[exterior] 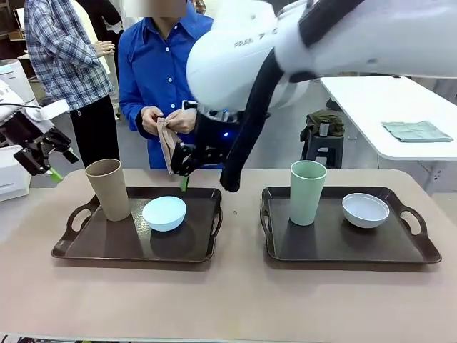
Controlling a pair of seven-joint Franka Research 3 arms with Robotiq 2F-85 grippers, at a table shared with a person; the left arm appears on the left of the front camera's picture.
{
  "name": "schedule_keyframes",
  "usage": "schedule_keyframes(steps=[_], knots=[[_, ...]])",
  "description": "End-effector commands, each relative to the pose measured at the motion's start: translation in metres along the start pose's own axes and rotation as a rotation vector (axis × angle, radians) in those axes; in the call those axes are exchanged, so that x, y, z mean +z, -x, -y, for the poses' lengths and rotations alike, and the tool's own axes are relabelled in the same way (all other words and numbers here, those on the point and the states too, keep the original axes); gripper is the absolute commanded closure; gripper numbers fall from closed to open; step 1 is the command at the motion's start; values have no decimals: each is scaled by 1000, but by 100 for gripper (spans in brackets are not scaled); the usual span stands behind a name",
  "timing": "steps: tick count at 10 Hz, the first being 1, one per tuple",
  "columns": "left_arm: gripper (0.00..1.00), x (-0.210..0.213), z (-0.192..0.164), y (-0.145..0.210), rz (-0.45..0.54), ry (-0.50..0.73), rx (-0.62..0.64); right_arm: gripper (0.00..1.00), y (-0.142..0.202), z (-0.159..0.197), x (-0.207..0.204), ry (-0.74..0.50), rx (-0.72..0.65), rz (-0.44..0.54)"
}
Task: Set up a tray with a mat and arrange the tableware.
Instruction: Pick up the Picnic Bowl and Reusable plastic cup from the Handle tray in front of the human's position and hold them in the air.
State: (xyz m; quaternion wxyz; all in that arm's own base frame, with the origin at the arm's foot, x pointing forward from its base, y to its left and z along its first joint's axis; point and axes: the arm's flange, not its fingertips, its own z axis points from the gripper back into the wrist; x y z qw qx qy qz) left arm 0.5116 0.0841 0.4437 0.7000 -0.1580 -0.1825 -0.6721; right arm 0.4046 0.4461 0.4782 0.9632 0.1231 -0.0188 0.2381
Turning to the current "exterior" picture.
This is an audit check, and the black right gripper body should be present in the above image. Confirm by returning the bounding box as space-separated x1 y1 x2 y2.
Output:
194 104 247 169

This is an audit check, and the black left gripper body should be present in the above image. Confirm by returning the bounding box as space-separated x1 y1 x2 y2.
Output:
0 112 46 151

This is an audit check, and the beige cloth mat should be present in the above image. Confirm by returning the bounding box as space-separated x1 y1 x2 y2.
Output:
156 116 181 177

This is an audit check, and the light blue bowl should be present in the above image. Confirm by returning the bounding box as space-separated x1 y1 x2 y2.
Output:
141 195 188 233

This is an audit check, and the brown tall cup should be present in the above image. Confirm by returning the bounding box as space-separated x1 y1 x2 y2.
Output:
85 158 131 223

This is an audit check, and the grey-green cloth mat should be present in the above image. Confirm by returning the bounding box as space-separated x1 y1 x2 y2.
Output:
381 120 454 144

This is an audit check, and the person's right forearm blue sleeve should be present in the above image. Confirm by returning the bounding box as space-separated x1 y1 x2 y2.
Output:
119 99 151 140

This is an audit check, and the dark brown tray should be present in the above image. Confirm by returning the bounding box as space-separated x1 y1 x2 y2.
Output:
51 186 224 264
259 185 443 264

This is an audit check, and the person's left hand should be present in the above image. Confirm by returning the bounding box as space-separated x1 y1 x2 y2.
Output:
166 109 196 135

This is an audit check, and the person's right hand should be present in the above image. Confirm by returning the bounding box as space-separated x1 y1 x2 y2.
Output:
141 106 166 137

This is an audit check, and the white box unit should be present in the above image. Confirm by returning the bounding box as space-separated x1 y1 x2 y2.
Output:
0 144 31 202

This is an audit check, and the white cylindrical air purifier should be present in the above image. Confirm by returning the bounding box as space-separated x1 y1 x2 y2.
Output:
0 59 39 108

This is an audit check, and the person in blue shirt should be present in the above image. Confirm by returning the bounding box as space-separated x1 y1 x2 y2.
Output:
117 0 215 169

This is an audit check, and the person in plaid shirt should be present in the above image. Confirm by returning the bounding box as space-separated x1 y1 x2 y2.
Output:
24 0 121 169

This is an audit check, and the green tall cup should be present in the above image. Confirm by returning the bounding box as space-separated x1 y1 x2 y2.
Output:
289 160 328 227

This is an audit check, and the black plastic stool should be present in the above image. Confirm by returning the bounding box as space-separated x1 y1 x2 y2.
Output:
301 134 346 169

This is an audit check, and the olive green bag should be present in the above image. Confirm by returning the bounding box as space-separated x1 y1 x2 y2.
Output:
299 109 346 142

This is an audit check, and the white bowl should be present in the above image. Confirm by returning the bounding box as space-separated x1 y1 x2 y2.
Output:
341 192 390 229

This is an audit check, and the white table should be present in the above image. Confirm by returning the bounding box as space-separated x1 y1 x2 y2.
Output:
319 75 457 196

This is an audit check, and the black cable sleeve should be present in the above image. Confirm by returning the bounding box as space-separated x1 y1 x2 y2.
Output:
218 0 365 193

